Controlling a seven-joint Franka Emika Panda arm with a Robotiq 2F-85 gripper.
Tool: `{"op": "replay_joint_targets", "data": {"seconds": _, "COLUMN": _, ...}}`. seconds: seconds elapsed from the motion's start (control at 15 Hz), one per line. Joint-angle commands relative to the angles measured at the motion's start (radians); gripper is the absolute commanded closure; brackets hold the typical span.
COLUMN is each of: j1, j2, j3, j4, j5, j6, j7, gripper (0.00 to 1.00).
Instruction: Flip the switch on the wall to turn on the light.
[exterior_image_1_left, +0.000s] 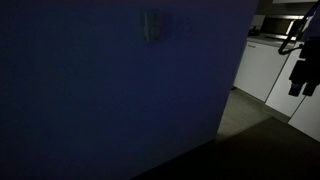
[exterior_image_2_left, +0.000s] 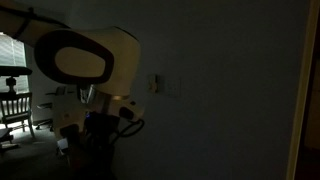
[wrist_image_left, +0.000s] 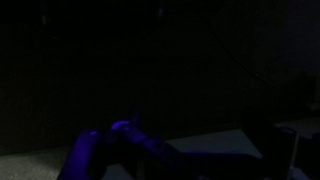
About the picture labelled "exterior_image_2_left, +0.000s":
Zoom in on window blinds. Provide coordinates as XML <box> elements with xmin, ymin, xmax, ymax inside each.
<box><xmin>0</xmin><ymin>32</ymin><xmax>30</xmax><ymax>95</ymax></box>

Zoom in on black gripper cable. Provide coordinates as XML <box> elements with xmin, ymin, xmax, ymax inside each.
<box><xmin>111</xmin><ymin>118</ymin><xmax>146</xmax><ymax>145</ymax></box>

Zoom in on pale door frame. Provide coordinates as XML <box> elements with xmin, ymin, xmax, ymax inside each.
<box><xmin>285</xmin><ymin>0</ymin><xmax>320</xmax><ymax>180</ymax></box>

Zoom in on wooden slat chair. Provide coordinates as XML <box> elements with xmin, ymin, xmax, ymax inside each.
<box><xmin>0</xmin><ymin>92</ymin><xmax>36</xmax><ymax>138</ymax></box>

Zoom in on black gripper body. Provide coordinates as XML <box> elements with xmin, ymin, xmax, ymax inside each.
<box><xmin>81</xmin><ymin>111</ymin><xmax>118</xmax><ymax>180</ymax></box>

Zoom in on small wall control box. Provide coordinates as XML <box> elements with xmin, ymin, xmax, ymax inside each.
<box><xmin>147</xmin><ymin>73</ymin><xmax>161</xmax><ymax>94</ymax></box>

